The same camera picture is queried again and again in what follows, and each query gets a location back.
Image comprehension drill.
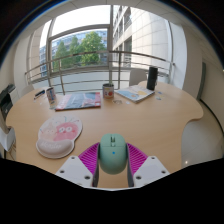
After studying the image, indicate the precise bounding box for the white mug with red print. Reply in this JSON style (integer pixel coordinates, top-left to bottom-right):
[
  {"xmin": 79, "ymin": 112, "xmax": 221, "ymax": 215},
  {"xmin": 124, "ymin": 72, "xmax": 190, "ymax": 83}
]
[{"xmin": 102, "ymin": 83, "xmax": 115, "ymax": 99}]

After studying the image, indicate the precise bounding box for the white chair with wooden legs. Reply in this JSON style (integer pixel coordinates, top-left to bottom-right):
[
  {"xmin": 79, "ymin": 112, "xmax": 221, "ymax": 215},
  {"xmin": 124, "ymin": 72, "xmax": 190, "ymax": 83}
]
[{"xmin": 0, "ymin": 125, "xmax": 17, "ymax": 153}]

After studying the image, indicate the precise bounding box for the pink cartoon mouse pad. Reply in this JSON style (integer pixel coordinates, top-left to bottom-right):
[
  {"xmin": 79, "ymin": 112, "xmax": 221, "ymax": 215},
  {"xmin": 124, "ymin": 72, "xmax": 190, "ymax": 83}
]
[{"xmin": 35, "ymin": 115, "xmax": 84, "ymax": 160}]

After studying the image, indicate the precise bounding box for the black cylindrical bottle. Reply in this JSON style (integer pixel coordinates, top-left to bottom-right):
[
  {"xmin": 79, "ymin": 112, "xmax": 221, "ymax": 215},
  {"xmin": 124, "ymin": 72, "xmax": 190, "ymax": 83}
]
[{"xmin": 146, "ymin": 66, "xmax": 159, "ymax": 91}]

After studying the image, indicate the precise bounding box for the colourful printed mug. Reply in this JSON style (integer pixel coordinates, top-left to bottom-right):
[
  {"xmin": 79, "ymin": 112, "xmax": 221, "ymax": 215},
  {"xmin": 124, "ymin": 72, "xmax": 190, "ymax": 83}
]
[{"xmin": 45, "ymin": 86, "xmax": 57, "ymax": 106}]

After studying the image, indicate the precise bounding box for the metal balcony railing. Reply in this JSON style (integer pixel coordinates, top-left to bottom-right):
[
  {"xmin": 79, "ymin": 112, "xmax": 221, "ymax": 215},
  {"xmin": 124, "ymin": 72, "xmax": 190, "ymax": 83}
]
[{"xmin": 24, "ymin": 50, "xmax": 176, "ymax": 94}]

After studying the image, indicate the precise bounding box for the mint green computer mouse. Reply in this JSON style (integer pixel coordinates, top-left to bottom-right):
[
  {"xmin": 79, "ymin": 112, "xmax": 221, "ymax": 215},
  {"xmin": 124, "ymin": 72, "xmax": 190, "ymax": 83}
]
[{"xmin": 98, "ymin": 133, "xmax": 128, "ymax": 175}]

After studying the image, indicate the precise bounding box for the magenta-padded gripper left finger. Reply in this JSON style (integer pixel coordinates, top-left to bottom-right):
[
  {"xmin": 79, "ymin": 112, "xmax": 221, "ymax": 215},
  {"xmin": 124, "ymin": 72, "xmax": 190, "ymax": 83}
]
[{"xmin": 54, "ymin": 142, "xmax": 101, "ymax": 188}]

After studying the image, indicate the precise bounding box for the light illustrated booklet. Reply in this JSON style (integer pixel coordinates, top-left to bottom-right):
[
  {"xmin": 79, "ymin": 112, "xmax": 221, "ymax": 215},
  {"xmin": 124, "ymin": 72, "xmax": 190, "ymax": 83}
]
[{"xmin": 114, "ymin": 84, "xmax": 156, "ymax": 104}]

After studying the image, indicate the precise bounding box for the red magazine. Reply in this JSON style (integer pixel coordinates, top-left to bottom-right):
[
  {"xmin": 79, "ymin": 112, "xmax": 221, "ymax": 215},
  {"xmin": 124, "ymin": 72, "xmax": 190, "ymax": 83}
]
[{"xmin": 54, "ymin": 91, "xmax": 102, "ymax": 111}]

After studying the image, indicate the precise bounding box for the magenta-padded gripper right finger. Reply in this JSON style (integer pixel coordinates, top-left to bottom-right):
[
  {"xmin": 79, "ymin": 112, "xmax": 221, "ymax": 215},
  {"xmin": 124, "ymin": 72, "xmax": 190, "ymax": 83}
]
[{"xmin": 125, "ymin": 142, "xmax": 171, "ymax": 188}]

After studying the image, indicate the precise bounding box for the black and white printer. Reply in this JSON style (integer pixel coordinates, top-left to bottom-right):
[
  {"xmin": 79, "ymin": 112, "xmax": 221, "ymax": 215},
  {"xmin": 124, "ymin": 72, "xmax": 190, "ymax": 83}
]
[{"xmin": 0, "ymin": 83, "xmax": 17, "ymax": 121}]

